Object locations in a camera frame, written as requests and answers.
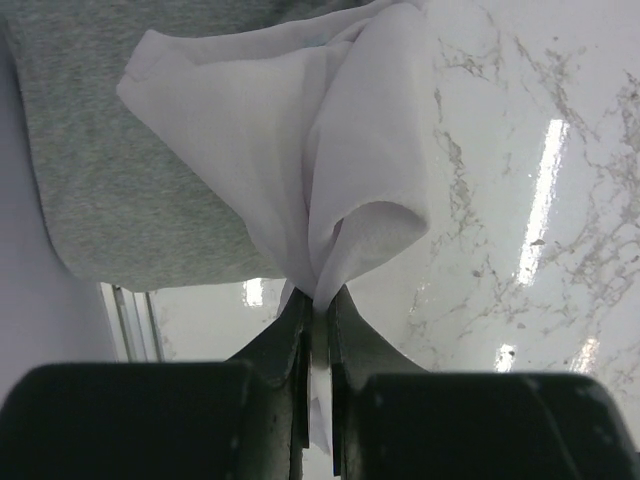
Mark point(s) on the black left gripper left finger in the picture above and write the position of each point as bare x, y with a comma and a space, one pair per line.
275, 400

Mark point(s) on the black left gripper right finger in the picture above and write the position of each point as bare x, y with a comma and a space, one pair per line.
356, 353

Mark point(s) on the white t-shirt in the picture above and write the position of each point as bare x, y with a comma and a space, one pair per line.
314, 132

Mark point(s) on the grey folded t-shirt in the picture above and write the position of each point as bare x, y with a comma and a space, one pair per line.
119, 206

